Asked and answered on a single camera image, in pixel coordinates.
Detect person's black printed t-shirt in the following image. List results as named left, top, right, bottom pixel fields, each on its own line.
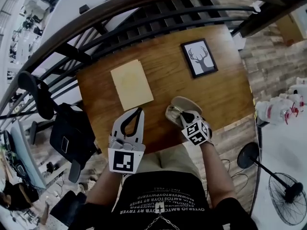
left=51, top=170, right=259, bottom=230

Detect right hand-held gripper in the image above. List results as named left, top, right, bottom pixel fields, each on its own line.
left=179, top=111, right=214, bottom=148

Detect beige notebook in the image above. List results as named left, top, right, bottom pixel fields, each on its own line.
left=110, top=59, right=155, bottom=112

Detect grey computer monitor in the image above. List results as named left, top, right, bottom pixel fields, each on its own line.
left=10, top=120, right=48, bottom=189

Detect person's right forearm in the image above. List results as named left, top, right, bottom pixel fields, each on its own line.
left=200, top=141, right=237, bottom=210

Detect black standing fan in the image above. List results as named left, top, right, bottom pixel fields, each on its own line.
left=236, top=141, right=307, bottom=226

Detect beige glasses case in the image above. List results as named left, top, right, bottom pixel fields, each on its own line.
left=165, top=95, right=203, bottom=129

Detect person's left forearm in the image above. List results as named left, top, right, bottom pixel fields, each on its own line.
left=89, top=169, right=126, bottom=205

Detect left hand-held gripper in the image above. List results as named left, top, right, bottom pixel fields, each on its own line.
left=107, top=107, right=146, bottom=175

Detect brown cardboard box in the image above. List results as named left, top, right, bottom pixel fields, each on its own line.
left=275, top=15, right=306, bottom=43

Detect black office chair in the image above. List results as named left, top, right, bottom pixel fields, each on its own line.
left=17, top=70, right=102, bottom=184

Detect silver chain necklace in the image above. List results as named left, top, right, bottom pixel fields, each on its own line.
left=143, top=214, right=181, bottom=230

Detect black floor cable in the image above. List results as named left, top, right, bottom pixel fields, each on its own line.
left=220, top=159, right=250, bottom=180

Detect black bag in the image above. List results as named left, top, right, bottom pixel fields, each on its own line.
left=49, top=103, right=97, bottom=164

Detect khaki trousers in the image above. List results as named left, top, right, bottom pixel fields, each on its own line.
left=136, top=143, right=201, bottom=177

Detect pack of water bottles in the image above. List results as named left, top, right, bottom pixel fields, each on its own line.
left=255, top=76, right=307, bottom=129

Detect white box device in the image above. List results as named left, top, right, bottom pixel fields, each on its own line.
left=231, top=32, right=246, bottom=52

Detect black deer picture frame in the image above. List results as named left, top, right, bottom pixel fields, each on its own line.
left=180, top=38, right=219, bottom=80

